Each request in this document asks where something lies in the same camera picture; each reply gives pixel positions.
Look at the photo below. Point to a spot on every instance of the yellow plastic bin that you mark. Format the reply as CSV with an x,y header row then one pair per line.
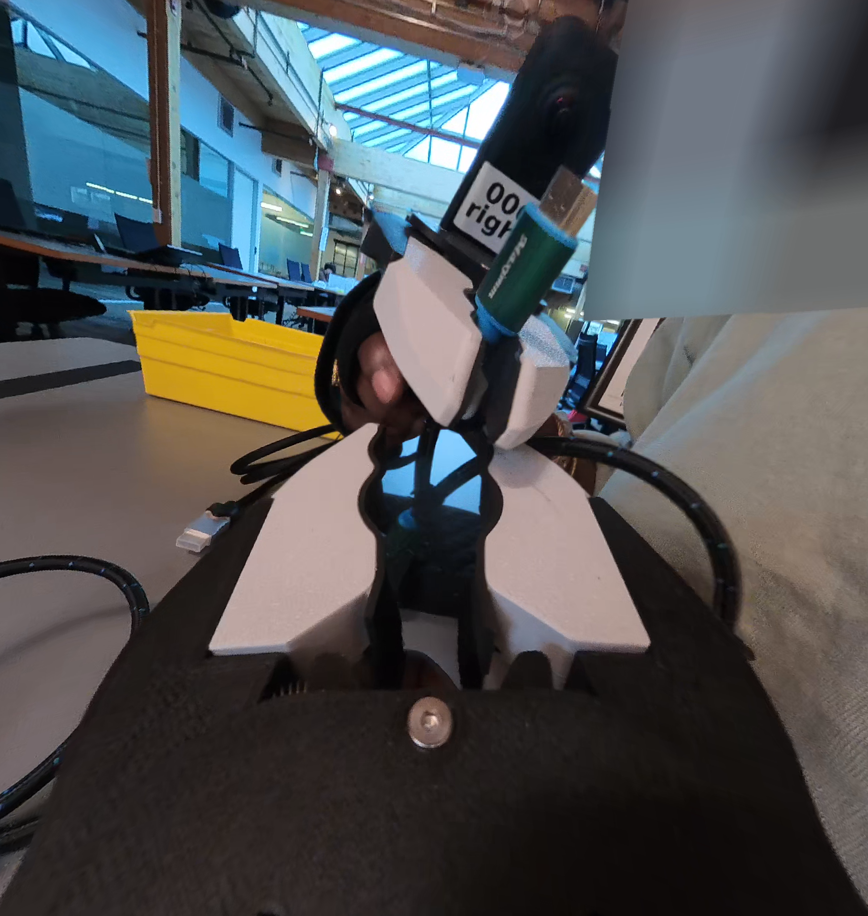
x,y
219,365

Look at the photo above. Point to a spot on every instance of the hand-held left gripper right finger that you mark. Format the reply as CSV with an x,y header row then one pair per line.
x,y
555,565

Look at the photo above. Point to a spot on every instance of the person's right hand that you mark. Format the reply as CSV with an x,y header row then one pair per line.
x,y
383,386

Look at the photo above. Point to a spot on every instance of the wooden post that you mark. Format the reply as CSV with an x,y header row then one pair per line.
x,y
165,129

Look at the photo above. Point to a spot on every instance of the black office chair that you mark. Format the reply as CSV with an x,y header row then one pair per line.
x,y
40,304

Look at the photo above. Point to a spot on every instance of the black laptop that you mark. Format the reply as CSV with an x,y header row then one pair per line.
x,y
144,236

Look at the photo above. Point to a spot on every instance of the long wooden desk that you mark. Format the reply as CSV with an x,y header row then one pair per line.
x,y
83,254

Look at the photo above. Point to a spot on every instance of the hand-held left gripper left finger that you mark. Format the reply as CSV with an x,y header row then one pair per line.
x,y
312,565

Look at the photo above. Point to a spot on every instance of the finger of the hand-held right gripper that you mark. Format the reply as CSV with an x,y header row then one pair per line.
x,y
537,386
426,322

